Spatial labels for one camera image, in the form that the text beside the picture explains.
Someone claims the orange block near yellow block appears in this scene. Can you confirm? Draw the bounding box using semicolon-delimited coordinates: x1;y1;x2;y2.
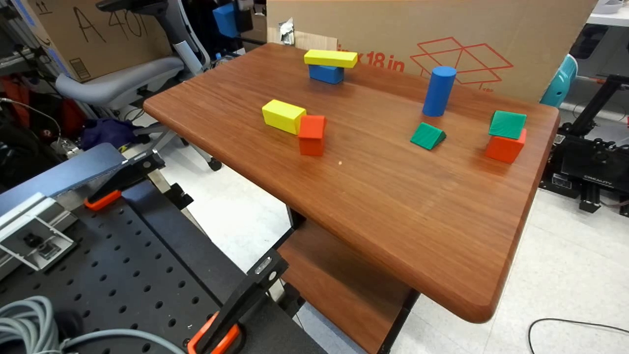
299;115;326;155

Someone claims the long yellow block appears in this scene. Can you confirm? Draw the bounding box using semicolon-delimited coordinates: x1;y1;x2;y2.
262;98;307;133

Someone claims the blue block under yellow bar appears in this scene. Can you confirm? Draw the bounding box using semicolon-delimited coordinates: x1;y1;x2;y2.
309;64;344;84

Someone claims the green wedge block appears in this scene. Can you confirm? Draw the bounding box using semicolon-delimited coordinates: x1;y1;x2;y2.
411;121;446;149

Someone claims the blue cylinder block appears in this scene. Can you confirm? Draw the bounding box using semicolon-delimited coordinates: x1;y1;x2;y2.
423;66;456;115

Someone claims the orange block under green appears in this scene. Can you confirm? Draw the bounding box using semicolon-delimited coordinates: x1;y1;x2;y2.
486;129;527;163

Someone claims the green block on orange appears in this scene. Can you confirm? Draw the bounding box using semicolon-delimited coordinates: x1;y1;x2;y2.
490;110;527;139

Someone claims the lower wooden table shelf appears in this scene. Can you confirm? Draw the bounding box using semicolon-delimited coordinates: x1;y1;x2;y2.
279;220;417;354

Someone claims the black orange clamp rear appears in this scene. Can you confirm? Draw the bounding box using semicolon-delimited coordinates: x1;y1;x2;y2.
85;151;165;212

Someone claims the black orange clamp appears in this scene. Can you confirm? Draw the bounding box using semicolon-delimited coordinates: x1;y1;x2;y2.
85;151;165;212
187;249;287;354

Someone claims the black orange clamp front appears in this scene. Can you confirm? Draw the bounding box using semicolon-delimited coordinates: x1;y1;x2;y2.
187;249;287;354

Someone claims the grey office chair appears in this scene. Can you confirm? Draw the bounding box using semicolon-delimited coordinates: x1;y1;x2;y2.
53;0;224;172

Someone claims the large cardboard box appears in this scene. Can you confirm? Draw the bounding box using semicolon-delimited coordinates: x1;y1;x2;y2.
267;0;598;100

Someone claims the teal chair back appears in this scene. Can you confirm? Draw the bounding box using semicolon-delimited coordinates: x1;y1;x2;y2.
541;54;578;106

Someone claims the black equipment stand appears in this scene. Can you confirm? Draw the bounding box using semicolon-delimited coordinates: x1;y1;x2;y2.
541;74;629;216

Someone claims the cardboard box with writing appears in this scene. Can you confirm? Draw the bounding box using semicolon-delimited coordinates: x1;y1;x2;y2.
24;0;171;80

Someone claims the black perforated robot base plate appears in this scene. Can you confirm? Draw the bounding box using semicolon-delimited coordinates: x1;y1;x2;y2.
0;182;244;346

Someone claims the black floor cable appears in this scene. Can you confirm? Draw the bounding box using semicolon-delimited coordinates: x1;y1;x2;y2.
527;316;629;354

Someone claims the aluminium mounting bracket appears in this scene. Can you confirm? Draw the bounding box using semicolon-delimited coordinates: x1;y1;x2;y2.
0;192;77;271

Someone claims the grey coiled cable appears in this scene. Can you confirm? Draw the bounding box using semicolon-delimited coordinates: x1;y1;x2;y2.
0;292;187;354

